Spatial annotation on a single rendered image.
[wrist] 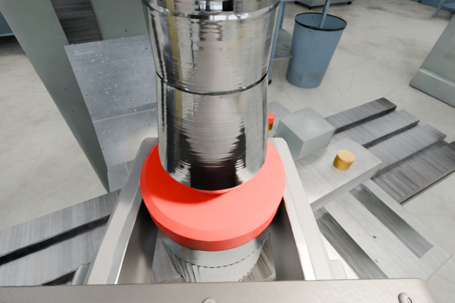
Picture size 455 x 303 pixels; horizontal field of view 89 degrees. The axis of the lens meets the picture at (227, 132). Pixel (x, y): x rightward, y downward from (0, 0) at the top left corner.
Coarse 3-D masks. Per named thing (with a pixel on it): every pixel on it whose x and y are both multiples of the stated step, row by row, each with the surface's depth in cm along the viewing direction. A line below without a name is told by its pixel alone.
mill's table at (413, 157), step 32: (352, 128) 56; (384, 128) 55; (416, 128) 57; (384, 160) 47; (416, 160) 48; (448, 160) 48; (416, 192) 45; (32, 224) 36; (64, 224) 36; (96, 224) 37; (0, 256) 32; (32, 256) 32; (64, 256) 32; (160, 256) 33
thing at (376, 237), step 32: (352, 192) 33; (384, 192) 33; (320, 224) 30; (352, 224) 30; (384, 224) 30; (416, 224) 30; (352, 256) 27; (384, 256) 27; (416, 256) 27; (448, 256) 27
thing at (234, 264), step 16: (256, 240) 7; (176, 256) 8; (192, 256) 7; (208, 256) 7; (224, 256) 7; (240, 256) 8; (256, 256) 9; (192, 272) 9; (208, 272) 8; (224, 272) 8; (240, 272) 9
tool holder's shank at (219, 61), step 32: (160, 0) 3; (192, 0) 3; (224, 0) 3; (256, 0) 3; (160, 32) 4; (192, 32) 3; (224, 32) 3; (256, 32) 4; (160, 64) 4; (192, 64) 4; (224, 64) 4; (256, 64) 4; (160, 96) 5; (192, 96) 4; (224, 96) 4; (256, 96) 5; (160, 128) 5; (192, 128) 5; (224, 128) 5; (256, 128) 5; (160, 160) 6; (192, 160) 5; (224, 160) 5; (256, 160) 6; (224, 192) 7
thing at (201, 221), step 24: (144, 168) 7; (264, 168) 7; (144, 192) 7; (168, 192) 7; (192, 192) 7; (240, 192) 7; (264, 192) 7; (168, 216) 6; (192, 216) 6; (216, 216) 6; (240, 216) 6; (264, 216) 6; (192, 240) 6; (216, 240) 6; (240, 240) 6
